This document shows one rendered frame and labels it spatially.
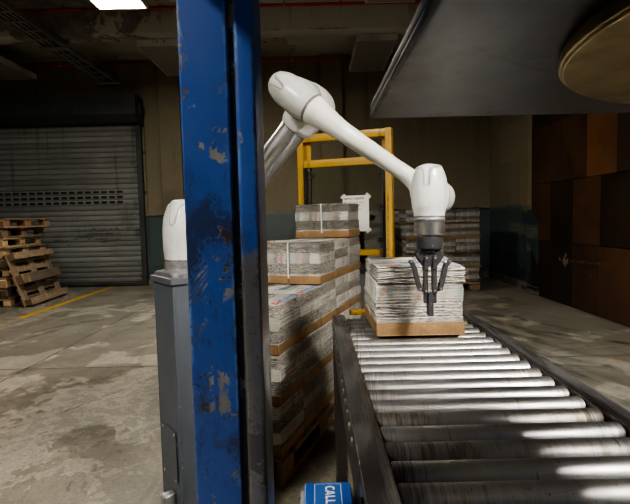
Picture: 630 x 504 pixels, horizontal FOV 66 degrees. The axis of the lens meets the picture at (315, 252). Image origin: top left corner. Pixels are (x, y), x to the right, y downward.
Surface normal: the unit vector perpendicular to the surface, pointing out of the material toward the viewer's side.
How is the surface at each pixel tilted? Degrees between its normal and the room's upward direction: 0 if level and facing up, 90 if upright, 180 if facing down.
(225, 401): 90
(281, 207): 90
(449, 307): 90
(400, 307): 90
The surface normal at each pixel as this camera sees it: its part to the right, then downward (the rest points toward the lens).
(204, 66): 0.00, 0.07
